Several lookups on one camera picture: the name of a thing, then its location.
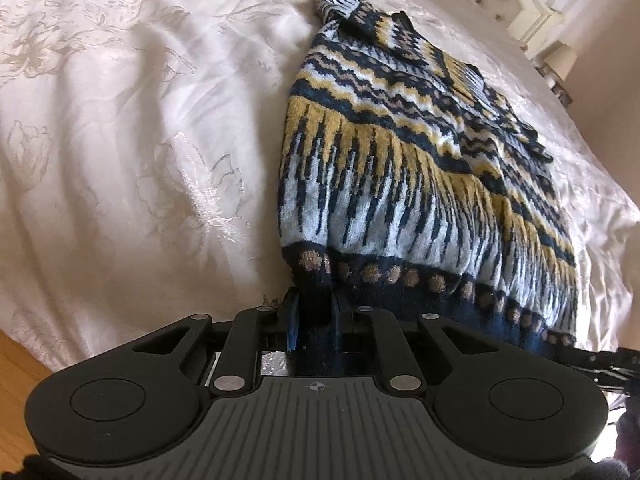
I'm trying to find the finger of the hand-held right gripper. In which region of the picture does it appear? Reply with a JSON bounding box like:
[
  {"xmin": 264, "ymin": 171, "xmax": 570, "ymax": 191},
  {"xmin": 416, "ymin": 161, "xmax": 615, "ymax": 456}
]
[{"xmin": 552, "ymin": 344, "xmax": 640, "ymax": 377}]

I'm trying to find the dark cloth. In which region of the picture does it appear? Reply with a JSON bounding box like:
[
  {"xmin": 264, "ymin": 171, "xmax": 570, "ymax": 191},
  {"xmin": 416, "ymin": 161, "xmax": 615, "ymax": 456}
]
[{"xmin": 614, "ymin": 400, "xmax": 640, "ymax": 480}]

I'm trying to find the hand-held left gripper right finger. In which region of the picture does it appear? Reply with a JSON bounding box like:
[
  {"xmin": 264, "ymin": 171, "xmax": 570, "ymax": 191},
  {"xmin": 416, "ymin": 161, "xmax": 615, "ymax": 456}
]
[{"xmin": 330, "ymin": 294, "xmax": 506, "ymax": 395}]

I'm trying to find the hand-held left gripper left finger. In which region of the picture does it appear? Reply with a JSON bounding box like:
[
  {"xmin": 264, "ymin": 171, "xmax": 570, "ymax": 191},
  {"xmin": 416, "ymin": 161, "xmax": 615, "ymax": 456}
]
[{"xmin": 131, "ymin": 287, "xmax": 301, "ymax": 397}]

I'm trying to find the cream shade table lamp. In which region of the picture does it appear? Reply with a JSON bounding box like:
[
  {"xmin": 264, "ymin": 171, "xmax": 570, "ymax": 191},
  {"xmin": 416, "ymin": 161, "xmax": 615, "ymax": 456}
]
[{"xmin": 542, "ymin": 42, "xmax": 577, "ymax": 85}]

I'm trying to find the cream nightstand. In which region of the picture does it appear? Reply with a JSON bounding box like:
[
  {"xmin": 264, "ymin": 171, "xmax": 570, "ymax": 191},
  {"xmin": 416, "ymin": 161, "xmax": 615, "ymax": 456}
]
[{"xmin": 535, "ymin": 57, "xmax": 576, "ymax": 107}]

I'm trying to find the bed with white embroidered bedspread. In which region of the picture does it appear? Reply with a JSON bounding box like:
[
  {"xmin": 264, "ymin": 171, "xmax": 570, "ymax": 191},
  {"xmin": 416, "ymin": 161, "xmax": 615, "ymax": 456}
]
[{"xmin": 0, "ymin": 0, "xmax": 640, "ymax": 376}]

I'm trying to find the navy yellow patterned knit sweater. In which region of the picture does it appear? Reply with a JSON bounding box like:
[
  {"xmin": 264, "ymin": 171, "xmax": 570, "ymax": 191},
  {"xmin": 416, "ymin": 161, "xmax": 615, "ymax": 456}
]
[{"xmin": 277, "ymin": 0, "xmax": 581, "ymax": 378}]

